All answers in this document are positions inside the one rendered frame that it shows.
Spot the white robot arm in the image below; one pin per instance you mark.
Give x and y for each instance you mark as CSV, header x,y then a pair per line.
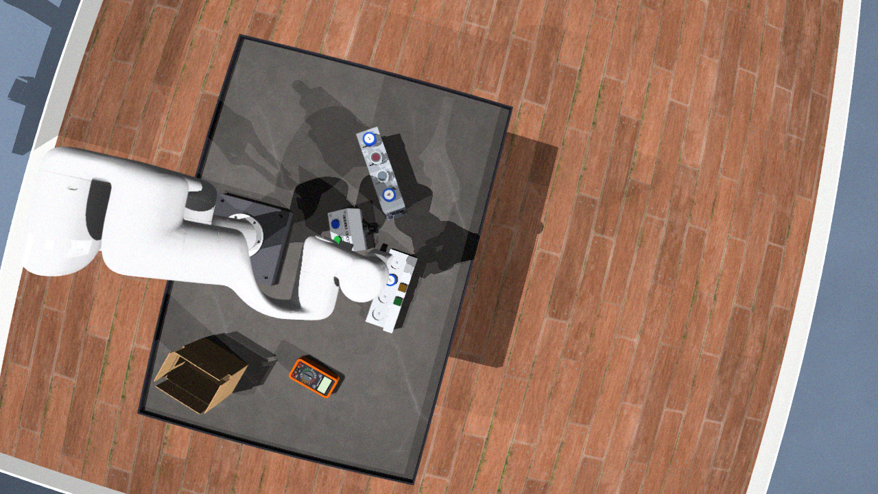
x,y
141,228

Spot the orange digital multimeter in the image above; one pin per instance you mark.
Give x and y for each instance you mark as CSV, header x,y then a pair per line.
x,y
314,377

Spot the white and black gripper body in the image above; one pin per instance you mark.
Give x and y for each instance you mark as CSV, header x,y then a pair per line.
x,y
386,257

